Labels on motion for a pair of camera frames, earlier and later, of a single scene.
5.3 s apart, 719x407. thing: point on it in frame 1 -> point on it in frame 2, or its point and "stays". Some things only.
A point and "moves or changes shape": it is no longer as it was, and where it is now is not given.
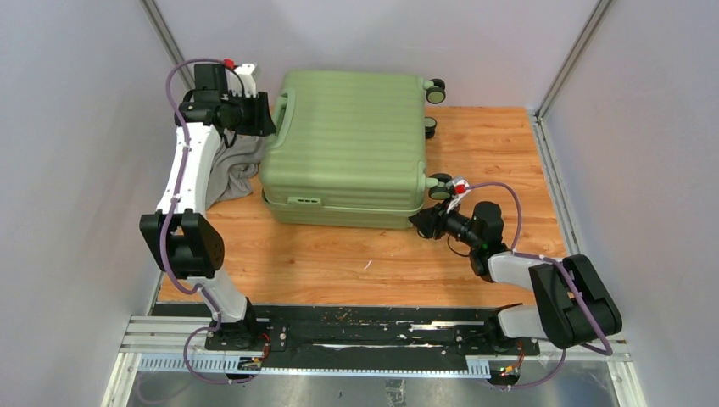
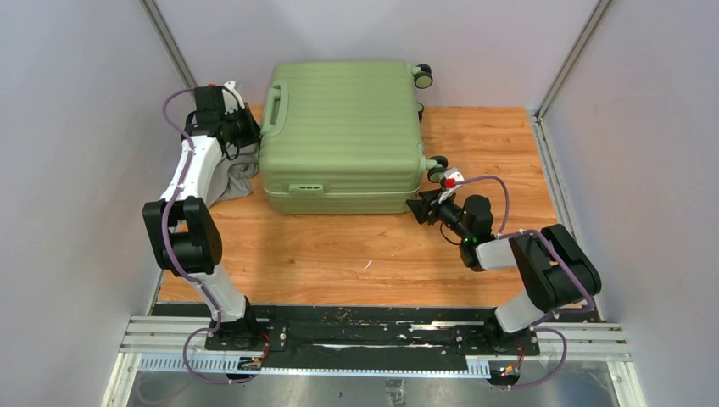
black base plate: (361, 331) stays
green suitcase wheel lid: (437, 186) moves or changes shape
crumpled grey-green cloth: (236, 163) stays
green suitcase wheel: (430, 126) -> (420, 108)
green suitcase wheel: (436, 92) -> (422, 75)
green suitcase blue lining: (348, 150) moves or changes shape
